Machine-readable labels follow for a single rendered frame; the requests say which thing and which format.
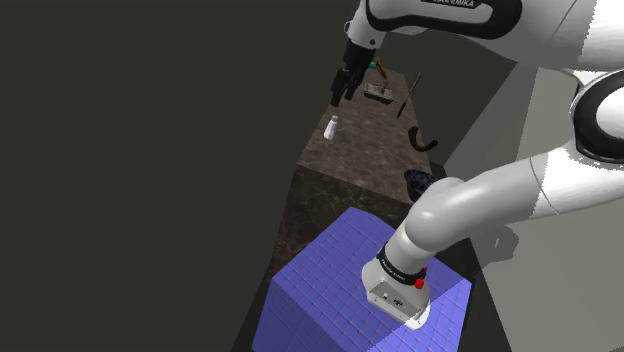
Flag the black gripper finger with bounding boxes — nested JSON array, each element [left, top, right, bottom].
[[343, 73, 362, 102], [329, 68, 350, 108]]

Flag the black-handled knife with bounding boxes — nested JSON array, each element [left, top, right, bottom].
[[396, 72, 422, 119]]

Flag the dark brown curved hook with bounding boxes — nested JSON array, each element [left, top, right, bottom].
[[407, 126, 439, 153]]

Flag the brown marble counter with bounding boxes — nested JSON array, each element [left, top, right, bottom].
[[265, 68, 446, 286]]

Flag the blue tiled robot stand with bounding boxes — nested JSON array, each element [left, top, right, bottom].
[[250, 206, 474, 352]]

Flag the white salt shaker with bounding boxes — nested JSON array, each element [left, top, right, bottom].
[[323, 115, 340, 142]]

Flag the teal and orange utensil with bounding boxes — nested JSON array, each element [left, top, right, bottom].
[[368, 57, 391, 89]]

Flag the dark blue patterned object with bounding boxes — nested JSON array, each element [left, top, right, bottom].
[[403, 168, 440, 204]]

